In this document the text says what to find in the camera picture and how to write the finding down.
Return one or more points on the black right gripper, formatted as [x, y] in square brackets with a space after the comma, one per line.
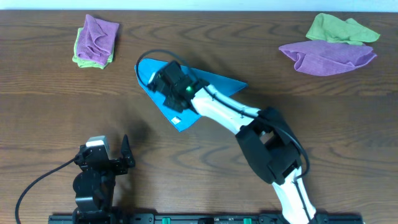
[158, 84]

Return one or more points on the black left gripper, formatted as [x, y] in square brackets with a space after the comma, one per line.
[115, 165]

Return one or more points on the blue microfibre cloth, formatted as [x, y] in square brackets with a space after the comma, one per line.
[225, 85]

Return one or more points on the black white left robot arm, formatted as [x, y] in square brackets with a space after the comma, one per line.
[94, 186]

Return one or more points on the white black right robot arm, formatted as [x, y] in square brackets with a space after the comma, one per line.
[266, 140]

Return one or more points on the white cloth label tag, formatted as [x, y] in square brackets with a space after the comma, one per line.
[175, 120]

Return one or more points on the folded purple cloth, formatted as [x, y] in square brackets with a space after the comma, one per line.
[96, 40]

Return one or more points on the folded green cloth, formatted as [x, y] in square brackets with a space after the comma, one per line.
[83, 63]

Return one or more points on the crumpled purple cloth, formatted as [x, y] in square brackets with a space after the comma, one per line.
[321, 58]

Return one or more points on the crumpled green cloth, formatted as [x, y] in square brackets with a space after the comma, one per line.
[334, 30]

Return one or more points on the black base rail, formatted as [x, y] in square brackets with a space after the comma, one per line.
[266, 217]

